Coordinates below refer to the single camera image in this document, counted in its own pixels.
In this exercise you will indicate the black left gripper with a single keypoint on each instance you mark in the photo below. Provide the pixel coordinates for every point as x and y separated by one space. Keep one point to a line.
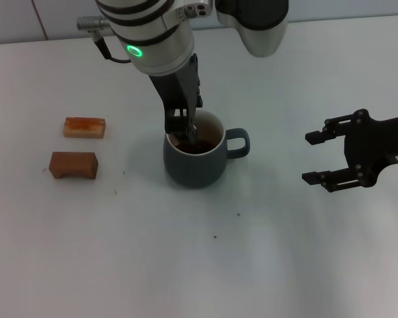
177 89

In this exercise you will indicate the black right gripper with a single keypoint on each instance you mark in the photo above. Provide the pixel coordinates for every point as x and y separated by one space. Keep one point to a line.
374 152

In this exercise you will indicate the grey ceramic cup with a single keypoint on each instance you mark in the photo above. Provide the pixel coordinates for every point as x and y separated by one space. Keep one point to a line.
195 169

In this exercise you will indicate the dark brown coffee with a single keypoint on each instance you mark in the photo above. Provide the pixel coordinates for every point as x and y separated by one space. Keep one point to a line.
202 148

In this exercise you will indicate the light stained wooden block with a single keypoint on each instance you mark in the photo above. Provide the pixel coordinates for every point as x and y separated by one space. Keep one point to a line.
86 130

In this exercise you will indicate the dark arched wooden block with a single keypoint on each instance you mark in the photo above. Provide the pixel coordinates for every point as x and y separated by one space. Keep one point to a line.
76 162

